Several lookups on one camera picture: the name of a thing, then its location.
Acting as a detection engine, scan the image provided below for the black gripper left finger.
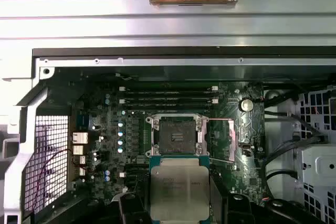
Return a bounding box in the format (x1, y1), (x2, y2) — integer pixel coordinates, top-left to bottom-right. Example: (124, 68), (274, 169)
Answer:
(115, 191), (151, 224)

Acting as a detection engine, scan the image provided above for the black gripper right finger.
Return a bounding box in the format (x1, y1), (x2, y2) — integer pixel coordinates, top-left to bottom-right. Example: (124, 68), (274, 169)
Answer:
(209, 178), (314, 224)

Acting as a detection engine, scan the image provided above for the silver green CPU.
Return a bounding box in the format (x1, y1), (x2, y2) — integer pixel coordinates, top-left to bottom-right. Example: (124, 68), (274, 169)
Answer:
(149, 155), (211, 221)

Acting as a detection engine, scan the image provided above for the metal socket cover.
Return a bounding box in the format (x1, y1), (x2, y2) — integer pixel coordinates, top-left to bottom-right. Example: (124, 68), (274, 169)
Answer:
(207, 116), (241, 163)

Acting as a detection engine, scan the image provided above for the CPU socket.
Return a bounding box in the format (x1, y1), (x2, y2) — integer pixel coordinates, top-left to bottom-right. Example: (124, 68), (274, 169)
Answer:
(145, 113), (209, 157)

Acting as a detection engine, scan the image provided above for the green motherboard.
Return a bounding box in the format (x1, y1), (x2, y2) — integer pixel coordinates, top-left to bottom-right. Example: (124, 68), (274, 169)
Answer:
(68, 80), (266, 210)

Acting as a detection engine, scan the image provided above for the silver coin cell battery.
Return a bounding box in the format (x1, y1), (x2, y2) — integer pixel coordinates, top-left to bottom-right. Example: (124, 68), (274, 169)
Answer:
(238, 98), (254, 112)

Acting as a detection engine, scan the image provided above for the black open PC case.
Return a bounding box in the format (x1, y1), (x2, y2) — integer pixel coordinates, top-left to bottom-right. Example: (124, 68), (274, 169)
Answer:
(0, 47), (336, 224)

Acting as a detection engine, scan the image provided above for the black cable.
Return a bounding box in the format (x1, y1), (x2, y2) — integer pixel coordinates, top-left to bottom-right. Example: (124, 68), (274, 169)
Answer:
(264, 104), (330, 145)

